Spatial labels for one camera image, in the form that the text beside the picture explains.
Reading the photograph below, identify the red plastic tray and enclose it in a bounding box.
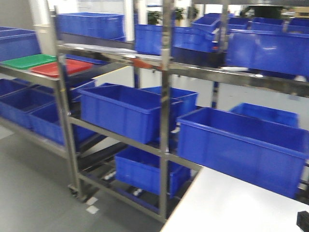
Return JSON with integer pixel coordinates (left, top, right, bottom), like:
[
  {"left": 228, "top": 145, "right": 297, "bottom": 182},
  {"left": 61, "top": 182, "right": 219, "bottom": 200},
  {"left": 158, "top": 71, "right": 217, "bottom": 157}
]
[{"left": 30, "top": 59, "right": 93, "bottom": 78}]

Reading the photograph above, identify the blue bin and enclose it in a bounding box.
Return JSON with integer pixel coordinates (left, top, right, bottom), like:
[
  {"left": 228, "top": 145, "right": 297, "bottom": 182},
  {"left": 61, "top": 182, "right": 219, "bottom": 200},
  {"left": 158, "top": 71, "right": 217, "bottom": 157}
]
[
  {"left": 229, "top": 102, "right": 299, "bottom": 128},
  {"left": 177, "top": 107, "right": 309, "bottom": 198}
]

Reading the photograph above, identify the blue bin behind lower left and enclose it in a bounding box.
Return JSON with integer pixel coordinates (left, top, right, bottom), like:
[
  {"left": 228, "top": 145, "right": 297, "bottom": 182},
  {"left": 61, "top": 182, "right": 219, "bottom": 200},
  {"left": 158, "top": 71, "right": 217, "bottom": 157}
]
[{"left": 229, "top": 102, "right": 299, "bottom": 128}]

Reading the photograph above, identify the green plastic tray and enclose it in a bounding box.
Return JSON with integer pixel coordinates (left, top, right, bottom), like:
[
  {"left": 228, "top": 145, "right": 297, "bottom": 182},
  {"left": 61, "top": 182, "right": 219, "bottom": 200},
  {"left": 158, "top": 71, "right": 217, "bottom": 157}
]
[{"left": 1, "top": 54, "right": 56, "bottom": 70}]

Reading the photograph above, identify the blue bin upper shelf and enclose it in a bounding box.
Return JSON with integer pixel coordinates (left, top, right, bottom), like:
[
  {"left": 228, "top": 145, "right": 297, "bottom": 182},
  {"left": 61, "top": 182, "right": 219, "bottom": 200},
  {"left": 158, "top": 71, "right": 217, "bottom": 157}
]
[{"left": 225, "top": 29, "right": 309, "bottom": 77}]

